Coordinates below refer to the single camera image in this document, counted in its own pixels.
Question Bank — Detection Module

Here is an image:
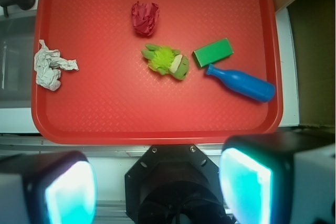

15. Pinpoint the green plush toy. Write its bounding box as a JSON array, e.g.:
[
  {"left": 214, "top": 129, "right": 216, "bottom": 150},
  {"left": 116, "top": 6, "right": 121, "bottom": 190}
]
[{"left": 141, "top": 44, "right": 190, "bottom": 81}]

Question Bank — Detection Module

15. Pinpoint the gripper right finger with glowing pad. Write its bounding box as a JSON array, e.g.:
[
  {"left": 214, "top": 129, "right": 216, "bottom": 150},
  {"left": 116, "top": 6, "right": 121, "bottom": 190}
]
[{"left": 219, "top": 131, "right": 335, "bottom": 223}]

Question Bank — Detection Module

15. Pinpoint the crumpled white paper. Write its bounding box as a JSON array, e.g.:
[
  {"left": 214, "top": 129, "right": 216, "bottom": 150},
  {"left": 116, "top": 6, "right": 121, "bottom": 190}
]
[{"left": 34, "top": 39, "right": 79, "bottom": 91}]

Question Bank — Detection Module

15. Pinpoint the blue plastic bottle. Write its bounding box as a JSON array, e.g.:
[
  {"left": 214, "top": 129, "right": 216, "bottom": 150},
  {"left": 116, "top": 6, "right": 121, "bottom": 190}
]
[{"left": 205, "top": 64, "right": 276, "bottom": 103}]

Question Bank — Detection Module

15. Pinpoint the green rectangular block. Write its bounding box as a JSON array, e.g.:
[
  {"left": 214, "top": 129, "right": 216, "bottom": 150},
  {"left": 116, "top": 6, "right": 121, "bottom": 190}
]
[{"left": 193, "top": 38, "right": 234, "bottom": 68}]

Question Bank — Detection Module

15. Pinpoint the crumpled red paper ball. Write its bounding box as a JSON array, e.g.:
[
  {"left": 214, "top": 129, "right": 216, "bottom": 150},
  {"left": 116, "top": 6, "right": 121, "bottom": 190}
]
[{"left": 131, "top": 1, "right": 160, "bottom": 36}]

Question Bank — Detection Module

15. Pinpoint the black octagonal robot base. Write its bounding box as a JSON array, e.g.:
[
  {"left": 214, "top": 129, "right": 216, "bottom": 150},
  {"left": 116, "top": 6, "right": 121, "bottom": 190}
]
[{"left": 124, "top": 145, "right": 233, "bottom": 223}]

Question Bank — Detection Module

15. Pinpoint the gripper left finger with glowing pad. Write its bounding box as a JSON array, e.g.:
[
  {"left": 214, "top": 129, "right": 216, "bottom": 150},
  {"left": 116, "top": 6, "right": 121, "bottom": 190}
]
[{"left": 1, "top": 151, "right": 97, "bottom": 223}]

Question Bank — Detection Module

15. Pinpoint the red plastic tray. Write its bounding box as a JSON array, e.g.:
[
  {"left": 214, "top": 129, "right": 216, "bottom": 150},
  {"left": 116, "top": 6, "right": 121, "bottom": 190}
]
[{"left": 31, "top": 0, "right": 283, "bottom": 145}]

